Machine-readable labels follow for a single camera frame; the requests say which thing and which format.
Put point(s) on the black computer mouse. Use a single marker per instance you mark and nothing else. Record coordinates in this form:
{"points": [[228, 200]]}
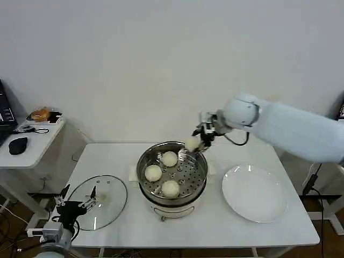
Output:
{"points": [[18, 145]]}

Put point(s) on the white side desk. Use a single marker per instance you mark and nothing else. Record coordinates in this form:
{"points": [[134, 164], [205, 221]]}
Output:
{"points": [[40, 145]]}

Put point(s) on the white electric cooker base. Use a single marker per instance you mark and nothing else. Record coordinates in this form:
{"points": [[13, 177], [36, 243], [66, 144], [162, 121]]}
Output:
{"points": [[172, 211]]}

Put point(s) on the bagged brown bread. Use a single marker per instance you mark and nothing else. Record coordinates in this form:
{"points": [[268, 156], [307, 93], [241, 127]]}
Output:
{"points": [[40, 114]]}

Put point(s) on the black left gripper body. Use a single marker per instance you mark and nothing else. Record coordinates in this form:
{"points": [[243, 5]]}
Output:
{"points": [[70, 212]]}

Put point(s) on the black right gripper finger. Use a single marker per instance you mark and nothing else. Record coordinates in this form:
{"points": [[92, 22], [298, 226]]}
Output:
{"points": [[200, 130], [207, 140]]}

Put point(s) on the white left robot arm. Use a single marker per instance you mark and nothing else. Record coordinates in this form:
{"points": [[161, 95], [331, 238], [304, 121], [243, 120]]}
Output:
{"points": [[53, 235]]}

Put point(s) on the round white plate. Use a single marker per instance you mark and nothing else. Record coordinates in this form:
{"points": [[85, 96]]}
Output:
{"points": [[255, 193]]}

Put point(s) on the black laptop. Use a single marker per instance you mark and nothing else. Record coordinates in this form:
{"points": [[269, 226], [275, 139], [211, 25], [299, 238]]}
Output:
{"points": [[6, 118]]}

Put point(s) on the black and white box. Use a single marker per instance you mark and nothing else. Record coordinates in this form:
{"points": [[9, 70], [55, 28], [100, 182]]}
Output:
{"points": [[55, 117]]}

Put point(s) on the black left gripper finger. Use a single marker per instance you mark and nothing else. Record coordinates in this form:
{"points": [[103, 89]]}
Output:
{"points": [[61, 200], [90, 203]]}

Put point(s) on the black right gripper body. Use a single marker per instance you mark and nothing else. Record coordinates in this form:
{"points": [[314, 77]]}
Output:
{"points": [[209, 128]]}

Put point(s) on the white steamed bun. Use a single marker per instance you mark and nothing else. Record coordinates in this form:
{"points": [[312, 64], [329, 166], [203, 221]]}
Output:
{"points": [[170, 159], [192, 144], [153, 173], [170, 189]]}

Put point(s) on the round glass lid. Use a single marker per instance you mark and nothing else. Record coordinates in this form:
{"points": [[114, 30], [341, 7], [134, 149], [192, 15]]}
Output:
{"points": [[113, 193]]}

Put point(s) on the steel perforated steamer basket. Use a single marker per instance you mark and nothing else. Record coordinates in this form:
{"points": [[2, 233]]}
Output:
{"points": [[193, 172]]}

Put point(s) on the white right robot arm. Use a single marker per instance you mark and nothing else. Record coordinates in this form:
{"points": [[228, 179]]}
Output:
{"points": [[282, 126]]}

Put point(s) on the white work table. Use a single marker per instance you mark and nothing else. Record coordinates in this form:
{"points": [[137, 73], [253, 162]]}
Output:
{"points": [[134, 231]]}

